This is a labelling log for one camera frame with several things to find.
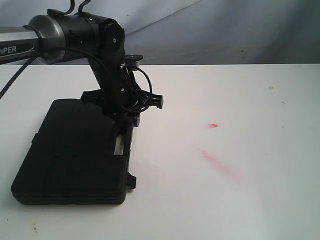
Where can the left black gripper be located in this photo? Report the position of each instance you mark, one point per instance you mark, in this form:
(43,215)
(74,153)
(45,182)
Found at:
(119,92)

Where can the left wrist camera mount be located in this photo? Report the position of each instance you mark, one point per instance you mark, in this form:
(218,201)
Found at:
(133,60)

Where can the black plastic tool case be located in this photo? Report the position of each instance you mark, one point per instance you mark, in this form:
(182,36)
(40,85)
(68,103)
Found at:
(78,156)

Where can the left silver black robot arm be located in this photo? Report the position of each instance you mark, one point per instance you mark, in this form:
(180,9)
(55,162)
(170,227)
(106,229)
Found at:
(59,38)

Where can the grey fabric backdrop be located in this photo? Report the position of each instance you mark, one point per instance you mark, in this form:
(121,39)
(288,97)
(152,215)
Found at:
(200,32)

